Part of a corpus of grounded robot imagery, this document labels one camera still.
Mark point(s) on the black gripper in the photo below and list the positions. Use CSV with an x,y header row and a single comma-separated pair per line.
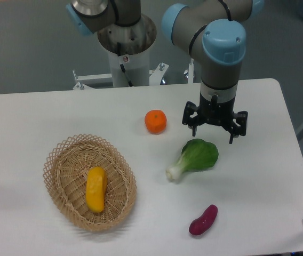
x,y
216,113

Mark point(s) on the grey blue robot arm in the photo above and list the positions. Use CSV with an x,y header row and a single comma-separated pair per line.
x,y
211,34

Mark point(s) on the yellow mango slice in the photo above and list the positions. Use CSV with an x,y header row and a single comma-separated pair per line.
x,y
96,185

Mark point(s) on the woven wicker basket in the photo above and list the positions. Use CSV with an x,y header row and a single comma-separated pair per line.
x,y
65,175

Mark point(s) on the green bok choy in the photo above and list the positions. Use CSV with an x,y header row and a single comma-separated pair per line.
x,y
196,155

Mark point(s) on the orange tangerine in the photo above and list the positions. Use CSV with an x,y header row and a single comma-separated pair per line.
x,y
155,121

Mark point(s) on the purple sweet potato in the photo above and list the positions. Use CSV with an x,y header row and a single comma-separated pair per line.
x,y
203,223

